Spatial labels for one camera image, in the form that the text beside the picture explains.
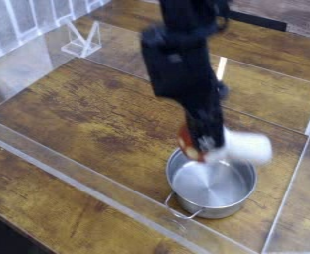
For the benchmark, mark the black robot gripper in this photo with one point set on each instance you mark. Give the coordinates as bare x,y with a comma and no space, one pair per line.
175,53

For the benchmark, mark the silver metal pot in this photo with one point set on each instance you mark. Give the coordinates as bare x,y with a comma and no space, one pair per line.
206,190

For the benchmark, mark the white plush mushroom red cap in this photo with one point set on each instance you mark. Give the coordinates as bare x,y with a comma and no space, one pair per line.
242,146

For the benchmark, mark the clear acrylic triangle bracket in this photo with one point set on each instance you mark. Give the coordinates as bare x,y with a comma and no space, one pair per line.
81,46

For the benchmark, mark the black bar on table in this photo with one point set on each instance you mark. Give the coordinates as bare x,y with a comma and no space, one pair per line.
258,21

